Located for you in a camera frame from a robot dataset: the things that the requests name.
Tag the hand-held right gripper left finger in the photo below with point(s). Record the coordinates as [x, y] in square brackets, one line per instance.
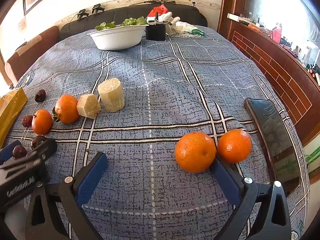
[93, 176]

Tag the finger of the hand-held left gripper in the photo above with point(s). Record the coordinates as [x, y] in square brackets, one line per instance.
[7, 152]
[47, 147]

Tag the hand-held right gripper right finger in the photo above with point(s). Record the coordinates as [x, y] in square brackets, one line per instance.
[225, 181]

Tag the dark red date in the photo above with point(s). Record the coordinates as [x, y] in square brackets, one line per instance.
[37, 141]
[19, 152]

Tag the yellow cardboard box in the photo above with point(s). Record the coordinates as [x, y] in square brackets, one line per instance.
[11, 112]

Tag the large orange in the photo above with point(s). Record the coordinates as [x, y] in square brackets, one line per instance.
[195, 152]

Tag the orange with green leaf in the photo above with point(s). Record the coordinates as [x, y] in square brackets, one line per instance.
[66, 108]

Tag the large peeled sugarcane piece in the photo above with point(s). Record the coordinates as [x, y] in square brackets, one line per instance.
[111, 95]

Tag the small orange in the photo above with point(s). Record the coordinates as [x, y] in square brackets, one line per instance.
[42, 121]

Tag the red lychee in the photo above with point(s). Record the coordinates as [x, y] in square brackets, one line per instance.
[27, 121]

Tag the dark spiky lychee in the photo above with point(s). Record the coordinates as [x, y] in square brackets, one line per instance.
[40, 95]

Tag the small peeled sugarcane piece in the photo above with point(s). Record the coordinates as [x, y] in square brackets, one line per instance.
[88, 106]

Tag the black smartphone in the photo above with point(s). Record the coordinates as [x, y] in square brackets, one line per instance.
[272, 142]

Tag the brown cushion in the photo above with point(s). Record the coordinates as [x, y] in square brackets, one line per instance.
[27, 52]

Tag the blue plaid blanket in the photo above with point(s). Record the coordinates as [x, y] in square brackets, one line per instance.
[162, 80]

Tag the white plastic bowl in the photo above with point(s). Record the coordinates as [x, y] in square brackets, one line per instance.
[117, 38]

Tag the brown wooden cabinet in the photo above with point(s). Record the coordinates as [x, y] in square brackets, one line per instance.
[272, 52]

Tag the black clamp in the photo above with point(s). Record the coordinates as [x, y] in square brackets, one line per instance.
[82, 13]
[98, 8]

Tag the green lettuce leaves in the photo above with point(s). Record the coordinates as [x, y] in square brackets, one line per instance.
[122, 23]

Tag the green white cloth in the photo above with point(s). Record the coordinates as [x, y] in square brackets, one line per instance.
[197, 31]

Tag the black sofa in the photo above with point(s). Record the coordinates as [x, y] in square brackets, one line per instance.
[130, 15]

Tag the black cup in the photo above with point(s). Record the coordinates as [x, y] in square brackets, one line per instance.
[155, 32]

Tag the red bottle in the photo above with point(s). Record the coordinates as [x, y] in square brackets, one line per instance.
[276, 31]

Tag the long white box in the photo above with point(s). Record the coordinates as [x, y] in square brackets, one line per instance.
[236, 16]

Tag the white gloves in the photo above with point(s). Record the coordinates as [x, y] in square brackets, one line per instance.
[172, 22]

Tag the red plastic bag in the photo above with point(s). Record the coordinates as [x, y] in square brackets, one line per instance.
[157, 11]

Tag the small wall plaque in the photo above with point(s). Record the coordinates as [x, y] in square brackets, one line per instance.
[22, 24]

